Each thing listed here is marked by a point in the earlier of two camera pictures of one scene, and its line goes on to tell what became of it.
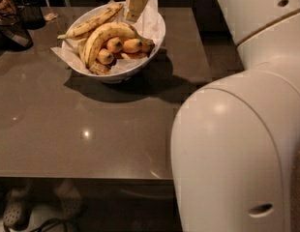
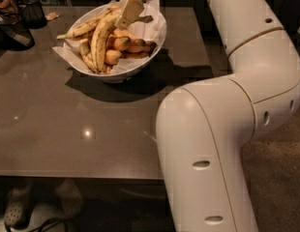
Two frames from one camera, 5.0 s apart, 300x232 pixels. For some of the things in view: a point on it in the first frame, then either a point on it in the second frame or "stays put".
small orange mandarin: (105, 56) → (112, 57)
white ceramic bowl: (101, 43) stays put
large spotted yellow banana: (110, 31) → (100, 38)
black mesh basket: (11, 36) stays put
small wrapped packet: (49, 16) stays put
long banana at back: (104, 16) stays put
